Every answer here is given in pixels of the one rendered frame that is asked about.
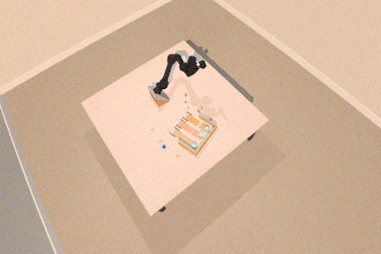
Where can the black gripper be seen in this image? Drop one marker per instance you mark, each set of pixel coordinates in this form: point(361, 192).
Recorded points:
point(191, 71)

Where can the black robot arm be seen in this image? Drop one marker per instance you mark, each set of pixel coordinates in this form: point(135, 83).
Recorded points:
point(171, 59)

